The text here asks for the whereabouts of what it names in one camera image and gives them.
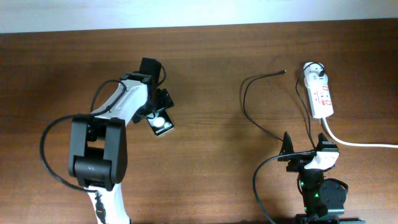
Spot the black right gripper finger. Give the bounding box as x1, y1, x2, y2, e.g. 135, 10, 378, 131
280, 131, 294, 154
317, 133, 329, 146

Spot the white power strip cord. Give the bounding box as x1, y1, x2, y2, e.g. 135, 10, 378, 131
320, 117, 398, 149

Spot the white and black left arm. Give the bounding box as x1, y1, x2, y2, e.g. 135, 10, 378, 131
68, 73, 174, 223

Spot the black USB charging cable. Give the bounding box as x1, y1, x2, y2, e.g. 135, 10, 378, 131
242, 62, 326, 149

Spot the white power strip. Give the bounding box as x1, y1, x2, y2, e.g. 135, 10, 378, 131
303, 62, 335, 119

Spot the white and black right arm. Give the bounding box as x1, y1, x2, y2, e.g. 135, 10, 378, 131
278, 133, 365, 223

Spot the white USB charger plug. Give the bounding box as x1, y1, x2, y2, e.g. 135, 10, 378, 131
304, 68, 324, 89

